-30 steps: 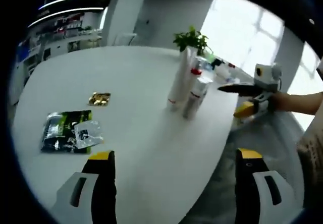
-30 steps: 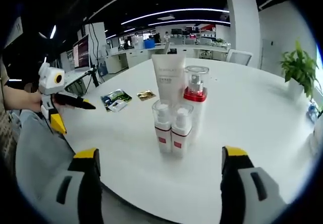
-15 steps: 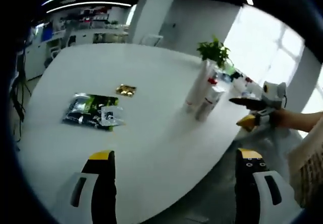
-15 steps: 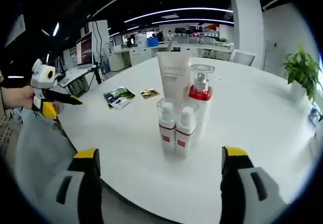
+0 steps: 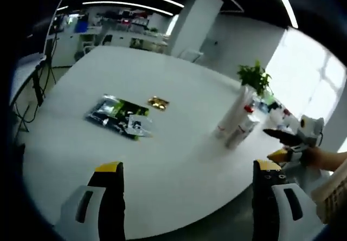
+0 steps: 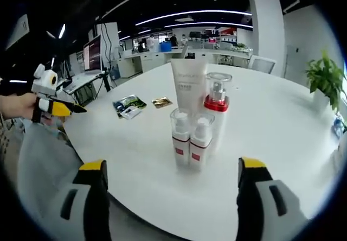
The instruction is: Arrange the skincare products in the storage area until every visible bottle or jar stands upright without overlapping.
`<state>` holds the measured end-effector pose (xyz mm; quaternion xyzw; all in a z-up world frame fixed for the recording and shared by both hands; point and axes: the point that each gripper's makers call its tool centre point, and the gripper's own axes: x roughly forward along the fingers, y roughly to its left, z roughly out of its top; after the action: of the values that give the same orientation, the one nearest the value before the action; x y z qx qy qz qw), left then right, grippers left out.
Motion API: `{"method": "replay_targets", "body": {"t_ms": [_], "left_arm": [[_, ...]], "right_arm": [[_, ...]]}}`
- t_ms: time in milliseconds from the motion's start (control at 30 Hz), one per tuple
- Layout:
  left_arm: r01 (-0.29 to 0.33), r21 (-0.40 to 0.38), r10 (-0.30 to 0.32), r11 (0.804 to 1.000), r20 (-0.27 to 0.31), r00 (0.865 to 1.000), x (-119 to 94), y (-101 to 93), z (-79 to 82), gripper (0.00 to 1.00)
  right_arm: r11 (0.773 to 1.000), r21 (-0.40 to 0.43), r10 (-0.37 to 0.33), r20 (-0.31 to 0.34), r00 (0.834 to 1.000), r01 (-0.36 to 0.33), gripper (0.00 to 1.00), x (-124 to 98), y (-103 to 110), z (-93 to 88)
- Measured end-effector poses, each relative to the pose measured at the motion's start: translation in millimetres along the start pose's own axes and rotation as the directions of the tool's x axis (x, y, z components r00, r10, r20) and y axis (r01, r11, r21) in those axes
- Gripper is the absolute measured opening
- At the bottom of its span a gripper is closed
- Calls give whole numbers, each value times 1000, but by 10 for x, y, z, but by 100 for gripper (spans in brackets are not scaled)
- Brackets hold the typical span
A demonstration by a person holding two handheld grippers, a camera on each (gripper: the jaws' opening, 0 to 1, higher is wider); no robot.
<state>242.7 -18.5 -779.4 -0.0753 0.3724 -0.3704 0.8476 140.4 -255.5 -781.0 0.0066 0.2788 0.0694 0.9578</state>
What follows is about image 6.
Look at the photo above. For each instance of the white skincare tube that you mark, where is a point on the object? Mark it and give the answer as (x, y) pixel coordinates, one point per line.
(188, 83)

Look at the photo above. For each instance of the black tripod stand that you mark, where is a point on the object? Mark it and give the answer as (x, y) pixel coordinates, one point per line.
(106, 82)

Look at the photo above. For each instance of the blue printed packet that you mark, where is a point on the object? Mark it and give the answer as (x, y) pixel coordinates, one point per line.
(338, 127)

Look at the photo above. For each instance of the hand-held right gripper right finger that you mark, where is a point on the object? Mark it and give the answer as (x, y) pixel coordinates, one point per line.
(249, 197)

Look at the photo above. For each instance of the white office chair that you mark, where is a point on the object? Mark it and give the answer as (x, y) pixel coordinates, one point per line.
(262, 64)

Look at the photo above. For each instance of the green black skincare sachet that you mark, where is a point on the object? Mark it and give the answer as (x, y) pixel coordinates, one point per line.
(130, 103)

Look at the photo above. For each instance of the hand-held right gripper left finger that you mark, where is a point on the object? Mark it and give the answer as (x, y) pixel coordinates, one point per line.
(100, 197)

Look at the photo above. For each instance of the clear skincare sample sachet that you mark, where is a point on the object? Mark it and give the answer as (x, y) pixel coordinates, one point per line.
(130, 113)

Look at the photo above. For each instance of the green potted plant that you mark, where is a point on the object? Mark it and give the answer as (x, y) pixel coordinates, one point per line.
(324, 75)

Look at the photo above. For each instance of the large white skincare pump bottle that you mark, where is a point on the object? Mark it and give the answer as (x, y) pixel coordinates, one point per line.
(221, 127)

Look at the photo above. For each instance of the open laptop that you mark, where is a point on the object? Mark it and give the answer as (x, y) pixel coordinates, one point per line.
(92, 53)

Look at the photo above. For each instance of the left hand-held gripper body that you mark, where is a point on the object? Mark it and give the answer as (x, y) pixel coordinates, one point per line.
(43, 82)

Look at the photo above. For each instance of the ceiling air conditioner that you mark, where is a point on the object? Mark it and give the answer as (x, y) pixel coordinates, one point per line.
(19, 32)

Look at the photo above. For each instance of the blue storage bin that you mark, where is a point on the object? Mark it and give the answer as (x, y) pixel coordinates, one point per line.
(166, 47)

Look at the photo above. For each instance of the small white skincare pump bottle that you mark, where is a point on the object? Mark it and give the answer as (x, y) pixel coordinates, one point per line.
(200, 154)
(181, 151)

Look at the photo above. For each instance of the white office counter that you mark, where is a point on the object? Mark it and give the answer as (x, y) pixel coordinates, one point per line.
(151, 62)

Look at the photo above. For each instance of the person's left hand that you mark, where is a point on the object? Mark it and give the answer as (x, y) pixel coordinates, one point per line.
(24, 106)

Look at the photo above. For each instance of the blue water jug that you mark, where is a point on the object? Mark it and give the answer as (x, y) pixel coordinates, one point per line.
(114, 72)

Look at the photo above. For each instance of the person's patterned shirt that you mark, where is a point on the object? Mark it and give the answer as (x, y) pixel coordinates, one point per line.
(4, 138)

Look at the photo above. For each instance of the gold foil skincare sachet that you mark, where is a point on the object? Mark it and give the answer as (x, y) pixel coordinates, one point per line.
(162, 102)

